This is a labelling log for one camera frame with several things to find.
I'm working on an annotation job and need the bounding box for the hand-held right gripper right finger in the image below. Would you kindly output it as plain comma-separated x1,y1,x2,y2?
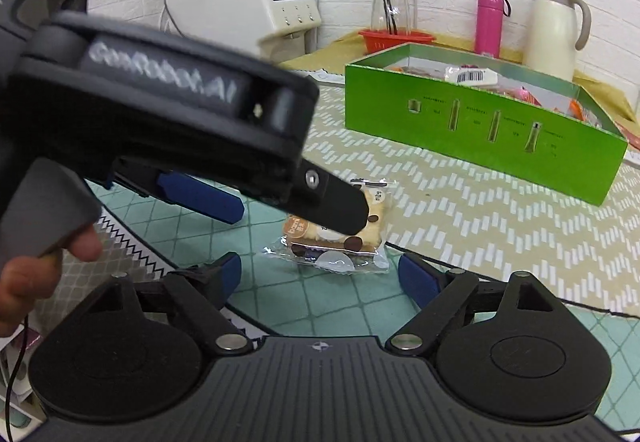
386,253,571,353

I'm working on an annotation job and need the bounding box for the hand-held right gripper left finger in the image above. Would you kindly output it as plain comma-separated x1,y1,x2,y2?
82,251,254,354

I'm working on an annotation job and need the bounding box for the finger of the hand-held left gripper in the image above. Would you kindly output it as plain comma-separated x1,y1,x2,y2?
286,157,371,235
112,157,246,225

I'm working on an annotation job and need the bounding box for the chocolate chip cookie packet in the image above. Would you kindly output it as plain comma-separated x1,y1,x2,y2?
262,178,397,274

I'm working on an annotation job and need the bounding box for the green cardboard box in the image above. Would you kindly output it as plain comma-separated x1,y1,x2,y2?
344,42,629,207

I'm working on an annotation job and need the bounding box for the clear packet with white label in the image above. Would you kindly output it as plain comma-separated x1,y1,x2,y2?
444,64,502,86

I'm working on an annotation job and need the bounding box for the pink snack bag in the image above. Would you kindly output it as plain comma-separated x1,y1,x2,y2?
510,87,542,106

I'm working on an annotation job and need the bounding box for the orange snack bag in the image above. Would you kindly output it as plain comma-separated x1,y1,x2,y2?
569,100,603,128

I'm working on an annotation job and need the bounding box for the person's left hand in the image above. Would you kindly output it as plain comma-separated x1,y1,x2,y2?
0,223,104,339

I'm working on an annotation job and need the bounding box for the red plastic basket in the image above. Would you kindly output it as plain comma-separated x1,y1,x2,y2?
357,28,437,56

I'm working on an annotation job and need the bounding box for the glass carafe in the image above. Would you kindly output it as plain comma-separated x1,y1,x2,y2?
371,0,412,36

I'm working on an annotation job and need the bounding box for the pink water bottle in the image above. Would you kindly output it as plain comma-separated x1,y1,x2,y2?
474,0,512,59

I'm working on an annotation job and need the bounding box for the red paper envelope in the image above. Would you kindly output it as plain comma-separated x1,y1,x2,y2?
615,119,640,149

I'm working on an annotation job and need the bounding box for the cream thermos jug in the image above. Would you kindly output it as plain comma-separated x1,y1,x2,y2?
522,0,592,83

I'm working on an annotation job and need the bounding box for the thin black cable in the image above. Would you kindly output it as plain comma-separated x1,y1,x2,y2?
2,312,28,428

